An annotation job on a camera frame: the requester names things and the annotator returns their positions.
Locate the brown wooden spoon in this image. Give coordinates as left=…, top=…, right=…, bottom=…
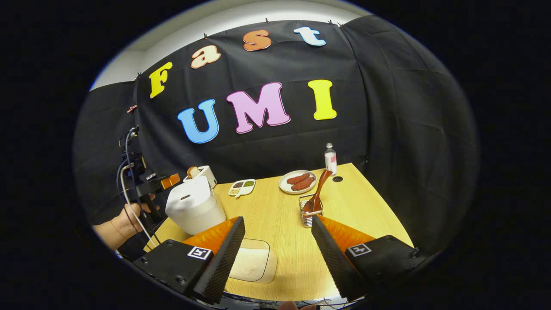
left=303, top=169, right=333, bottom=214

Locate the clear bottle with pink label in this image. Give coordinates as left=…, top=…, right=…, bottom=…
left=324, top=143, right=337, bottom=176

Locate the metal wire chopstick holder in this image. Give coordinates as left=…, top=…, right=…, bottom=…
left=299, top=194, right=324, bottom=228

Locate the white cable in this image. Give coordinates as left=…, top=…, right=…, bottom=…
left=120, top=165, right=158, bottom=249

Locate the white toaster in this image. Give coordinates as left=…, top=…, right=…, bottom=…
left=183, top=165, right=217, bottom=189

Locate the clear container of rice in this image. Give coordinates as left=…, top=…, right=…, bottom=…
left=228, top=238, right=278, bottom=284

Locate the white rice cooker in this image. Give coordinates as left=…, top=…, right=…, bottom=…
left=165, top=176, right=226, bottom=236

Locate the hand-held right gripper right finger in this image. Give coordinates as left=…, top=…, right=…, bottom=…
left=311, top=214, right=420, bottom=302

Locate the black backdrop cloth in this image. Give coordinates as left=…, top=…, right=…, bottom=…
left=73, top=15, right=480, bottom=259

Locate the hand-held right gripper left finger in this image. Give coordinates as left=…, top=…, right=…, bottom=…
left=133, top=216, right=246, bottom=304

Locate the white round plate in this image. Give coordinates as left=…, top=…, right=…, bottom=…
left=279, top=170, right=317, bottom=195

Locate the white divided dish of beans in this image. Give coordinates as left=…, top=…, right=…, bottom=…
left=228, top=179, right=256, bottom=198

